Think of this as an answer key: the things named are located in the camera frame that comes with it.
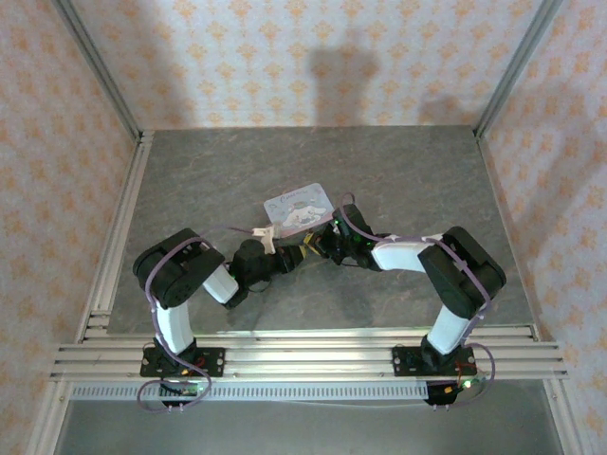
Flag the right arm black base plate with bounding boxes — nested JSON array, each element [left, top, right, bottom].
[[392, 344, 476, 378]]

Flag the aluminium frame post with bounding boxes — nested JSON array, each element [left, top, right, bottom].
[[50, 0, 145, 143], [472, 0, 566, 139]]

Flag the slotted grey cable duct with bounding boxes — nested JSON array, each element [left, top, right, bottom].
[[68, 380, 431, 403]]

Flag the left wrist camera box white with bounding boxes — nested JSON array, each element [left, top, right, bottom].
[[250, 224, 279, 255]]

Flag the aluminium mounting rail beam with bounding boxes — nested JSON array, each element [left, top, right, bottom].
[[48, 324, 569, 381]]

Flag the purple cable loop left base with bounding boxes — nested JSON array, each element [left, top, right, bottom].
[[137, 363, 216, 414]]

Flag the aluminium side rail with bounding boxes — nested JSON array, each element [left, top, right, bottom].
[[74, 132, 156, 343]]

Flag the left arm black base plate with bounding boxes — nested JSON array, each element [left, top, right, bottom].
[[139, 347, 226, 379]]

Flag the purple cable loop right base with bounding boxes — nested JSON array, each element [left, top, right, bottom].
[[434, 341, 497, 410]]

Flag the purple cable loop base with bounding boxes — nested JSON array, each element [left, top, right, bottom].
[[137, 363, 216, 414], [434, 341, 497, 410]]

